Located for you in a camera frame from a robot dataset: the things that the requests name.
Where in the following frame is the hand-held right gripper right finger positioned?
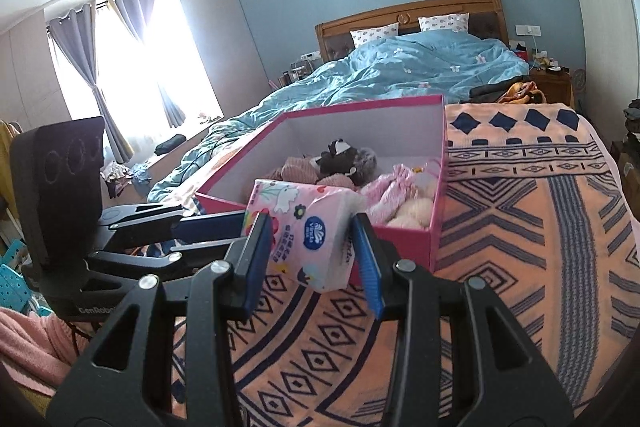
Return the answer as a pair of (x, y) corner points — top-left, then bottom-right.
(351, 213), (583, 427)

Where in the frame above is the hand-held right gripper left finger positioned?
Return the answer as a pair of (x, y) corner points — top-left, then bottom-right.
(47, 212), (276, 427)

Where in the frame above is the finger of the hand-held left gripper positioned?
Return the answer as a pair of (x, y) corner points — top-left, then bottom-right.
(89, 240), (237, 285)
(101, 202), (247, 244)

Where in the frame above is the pink cardboard box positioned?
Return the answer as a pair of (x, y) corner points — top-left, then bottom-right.
(195, 94), (448, 288)

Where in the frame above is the pink printed tissue pack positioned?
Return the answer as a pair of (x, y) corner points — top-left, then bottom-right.
(240, 178), (368, 293)

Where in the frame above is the pink knitted plush toy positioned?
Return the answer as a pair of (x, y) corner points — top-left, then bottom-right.
(265, 157), (357, 194)

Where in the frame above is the person's left forearm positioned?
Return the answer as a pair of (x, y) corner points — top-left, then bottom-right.
(0, 306), (92, 390)

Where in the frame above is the yellow cloth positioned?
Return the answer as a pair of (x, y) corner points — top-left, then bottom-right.
(0, 119), (21, 218)

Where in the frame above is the clothes heap on floor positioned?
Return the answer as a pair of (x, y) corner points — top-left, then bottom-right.
(100, 159), (153, 198)

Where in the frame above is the cream fuzzy plush toy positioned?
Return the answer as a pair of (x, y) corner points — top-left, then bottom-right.
(386, 169), (437, 229)

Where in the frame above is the pink frilly doll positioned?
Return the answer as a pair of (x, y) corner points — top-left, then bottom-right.
(359, 163), (420, 226)

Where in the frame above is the blue plastic basket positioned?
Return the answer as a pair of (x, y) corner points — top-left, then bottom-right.
(0, 237), (32, 304)

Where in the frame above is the dark cloth on windowsill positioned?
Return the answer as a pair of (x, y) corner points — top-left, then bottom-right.
(154, 134), (187, 156)

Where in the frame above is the dark brown plush toy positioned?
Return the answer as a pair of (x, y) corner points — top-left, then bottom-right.
(309, 138), (378, 185)

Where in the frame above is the orange patterned blanket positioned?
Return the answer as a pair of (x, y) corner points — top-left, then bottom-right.
(170, 102), (640, 427)

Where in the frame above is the purple curtain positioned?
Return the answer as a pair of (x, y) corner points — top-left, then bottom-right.
(106, 0), (187, 128)
(46, 0), (133, 162)

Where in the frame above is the cluttered bedside table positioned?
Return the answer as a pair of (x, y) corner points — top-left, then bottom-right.
(277, 62), (313, 88)

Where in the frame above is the blue floral duvet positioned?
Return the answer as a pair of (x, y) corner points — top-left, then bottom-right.
(147, 29), (531, 205)

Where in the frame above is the white patterned pillow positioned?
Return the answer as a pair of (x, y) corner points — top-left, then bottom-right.
(418, 13), (471, 32)
(350, 23), (400, 49)

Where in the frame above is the wooden nightstand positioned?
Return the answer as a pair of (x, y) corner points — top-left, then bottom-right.
(529, 57), (574, 108)

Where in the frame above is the wooden bed headboard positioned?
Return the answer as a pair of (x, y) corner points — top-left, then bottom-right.
(315, 0), (510, 64)

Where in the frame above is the dark clothes pile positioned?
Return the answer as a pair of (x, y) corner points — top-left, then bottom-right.
(621, 98), (640, 138)

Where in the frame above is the black cable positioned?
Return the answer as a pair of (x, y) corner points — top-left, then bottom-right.
(167, 129), (263, 190)

